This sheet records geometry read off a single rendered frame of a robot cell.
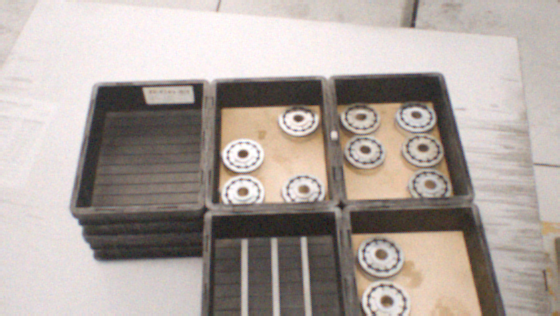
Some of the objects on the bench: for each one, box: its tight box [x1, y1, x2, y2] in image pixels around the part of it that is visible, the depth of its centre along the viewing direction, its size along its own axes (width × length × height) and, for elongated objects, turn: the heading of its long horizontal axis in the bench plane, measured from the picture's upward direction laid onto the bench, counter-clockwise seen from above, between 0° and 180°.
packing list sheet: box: [0, 94, 61, 189], centre depth 186 cm, size 33×23×1 cm
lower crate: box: [81, 234, 203, 261], centre depth 169 cm, size 40×30×12 cm
